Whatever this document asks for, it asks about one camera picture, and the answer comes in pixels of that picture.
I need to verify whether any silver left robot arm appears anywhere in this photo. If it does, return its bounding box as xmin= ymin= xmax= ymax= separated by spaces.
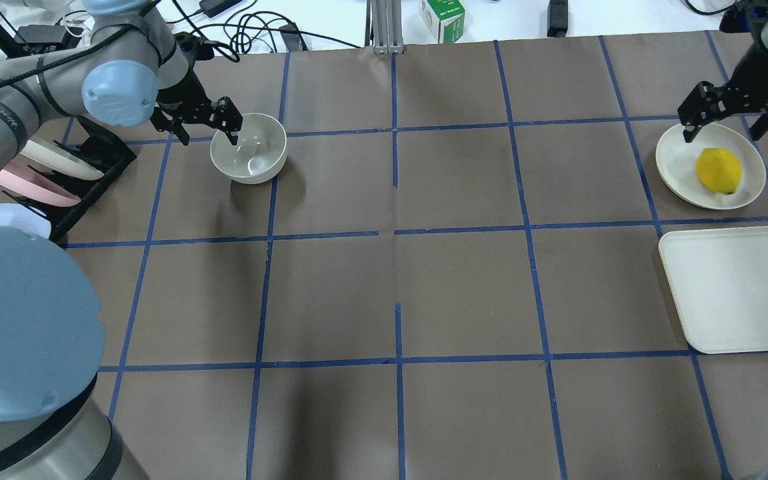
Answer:
xmin=0 ymin=1 xmax=243 ymax=479

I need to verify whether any cream rectangular tray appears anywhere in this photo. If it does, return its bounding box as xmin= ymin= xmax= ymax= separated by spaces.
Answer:
xmin=658 ymin=227 xmax=768 ymax=353

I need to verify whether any yellow lemon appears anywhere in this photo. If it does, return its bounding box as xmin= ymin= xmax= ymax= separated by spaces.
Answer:
xmin=695 ymin=148 xmax=743 ymax=195

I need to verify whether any cream ceramic bowl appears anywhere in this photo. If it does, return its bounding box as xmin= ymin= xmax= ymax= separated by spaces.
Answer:
xmin=209 ymin=113 xmax=289 ymax=185

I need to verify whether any lavender plate in rack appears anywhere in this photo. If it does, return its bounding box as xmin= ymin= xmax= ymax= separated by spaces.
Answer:
xmin=0 ymin=203 xmax=52 ymax=238

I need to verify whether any cream plate in rack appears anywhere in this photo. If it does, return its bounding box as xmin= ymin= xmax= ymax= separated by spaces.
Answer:
xmin=20 ymin=137 xmax=104 ymax=181

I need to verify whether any black power adapter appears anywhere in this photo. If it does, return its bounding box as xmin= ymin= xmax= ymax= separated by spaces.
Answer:
xmin=199 ymin=0 xmax=241 ymax=18

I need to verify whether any green white carton box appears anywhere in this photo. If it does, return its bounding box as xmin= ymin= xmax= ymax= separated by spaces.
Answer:
xmin=419 ymin=1 xmax=466 ymax=43

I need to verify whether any cream round plate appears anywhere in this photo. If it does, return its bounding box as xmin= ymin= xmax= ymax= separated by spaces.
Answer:
xmin=655 ymin=124 xmax=766 ymax=210

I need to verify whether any pink plate in rack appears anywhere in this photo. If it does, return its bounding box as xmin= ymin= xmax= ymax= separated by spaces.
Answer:
xmin=0 ymin=168 xmax=81 ymax=207

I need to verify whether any black dish rack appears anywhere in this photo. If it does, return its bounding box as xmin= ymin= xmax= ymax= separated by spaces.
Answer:
xmin=0 ymin=116 xmax=137 ymax=242

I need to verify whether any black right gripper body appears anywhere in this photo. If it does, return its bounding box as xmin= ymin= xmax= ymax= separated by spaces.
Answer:
xmin=723 ymin=43 xmax=768 ymax=118

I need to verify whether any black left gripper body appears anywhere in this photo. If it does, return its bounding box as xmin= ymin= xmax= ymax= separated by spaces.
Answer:
xmin=156 ymin=67 xmax=221 ymax=127

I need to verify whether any aluminium frame post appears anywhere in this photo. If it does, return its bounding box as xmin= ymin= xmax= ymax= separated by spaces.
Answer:
xmin=365 ymin=1 xmax=405 ymax=55

